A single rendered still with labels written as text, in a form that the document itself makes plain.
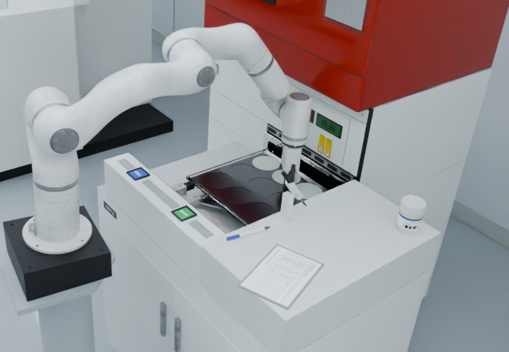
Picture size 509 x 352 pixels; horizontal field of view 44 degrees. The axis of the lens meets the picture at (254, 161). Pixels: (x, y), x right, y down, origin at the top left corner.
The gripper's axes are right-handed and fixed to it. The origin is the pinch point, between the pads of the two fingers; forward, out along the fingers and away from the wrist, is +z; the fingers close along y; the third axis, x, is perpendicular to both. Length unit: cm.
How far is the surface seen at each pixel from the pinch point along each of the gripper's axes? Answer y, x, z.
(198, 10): -322, -30, 45
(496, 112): -107, 124, 22
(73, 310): 38, -67, 24
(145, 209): 17.8, -46.5, 0.4
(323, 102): -10.2, 10.3, -25.0
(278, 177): -5.2, -2.9, 2.0
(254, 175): -6.5, -10.9, 2.1
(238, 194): 6.0, -17.1, 2.1
